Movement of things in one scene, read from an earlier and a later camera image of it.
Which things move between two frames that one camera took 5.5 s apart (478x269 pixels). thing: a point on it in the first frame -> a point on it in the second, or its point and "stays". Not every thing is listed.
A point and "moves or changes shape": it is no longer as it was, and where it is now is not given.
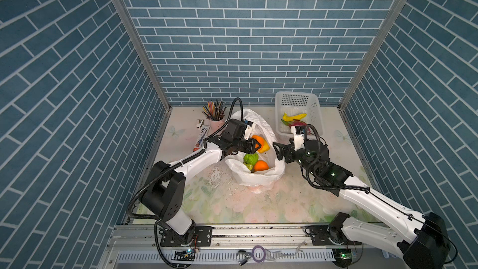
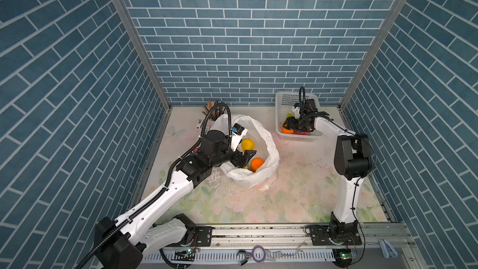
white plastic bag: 235,164 moves or changes shape
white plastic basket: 295,103 stays
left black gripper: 250,147 -> 244,159
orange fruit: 261,140 -> 285,131
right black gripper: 290,151 -> 290,124
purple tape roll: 260,246 stays
